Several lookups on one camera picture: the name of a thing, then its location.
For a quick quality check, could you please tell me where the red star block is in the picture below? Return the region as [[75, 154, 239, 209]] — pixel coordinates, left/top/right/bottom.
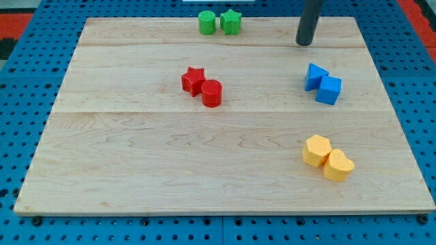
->
[[181, 67, 206, 97]]

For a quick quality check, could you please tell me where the green star block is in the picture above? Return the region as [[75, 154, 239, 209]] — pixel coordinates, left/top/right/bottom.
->
[[220, 9, 242, 35]]

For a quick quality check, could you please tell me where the red cylinder block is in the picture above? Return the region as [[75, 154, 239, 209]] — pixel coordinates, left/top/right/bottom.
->
[[201, 80, 223, 108]]

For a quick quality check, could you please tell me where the light wooden board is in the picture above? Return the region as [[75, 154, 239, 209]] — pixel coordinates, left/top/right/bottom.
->
[[14, 17, 435, 216]]

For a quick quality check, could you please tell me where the yellow hexagon block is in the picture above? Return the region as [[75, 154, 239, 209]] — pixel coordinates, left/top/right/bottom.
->
[[302, 135, 332, 167]]

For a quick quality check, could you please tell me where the green cylinder block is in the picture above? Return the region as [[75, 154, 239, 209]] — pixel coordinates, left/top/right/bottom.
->
[[198, 10, 216, 35]]

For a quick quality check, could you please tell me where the blue triangle block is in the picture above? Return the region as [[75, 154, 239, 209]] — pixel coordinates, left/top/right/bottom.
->
[[305, 63, 329, 91]]

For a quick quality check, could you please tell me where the blue cube block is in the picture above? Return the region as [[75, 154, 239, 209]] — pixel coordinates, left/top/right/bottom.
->
[[315, 76, 342, 105]]

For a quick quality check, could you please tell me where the yellow heart block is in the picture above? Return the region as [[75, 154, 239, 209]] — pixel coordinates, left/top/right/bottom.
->
[[323, 149, 355, 182]]

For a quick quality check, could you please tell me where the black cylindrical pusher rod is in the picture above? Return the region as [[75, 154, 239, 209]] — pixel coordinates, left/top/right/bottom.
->
[[296, 0, 324, 46]]

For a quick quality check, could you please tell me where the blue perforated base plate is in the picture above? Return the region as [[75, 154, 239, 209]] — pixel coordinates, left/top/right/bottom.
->
[[1, 0, 435, 244]]

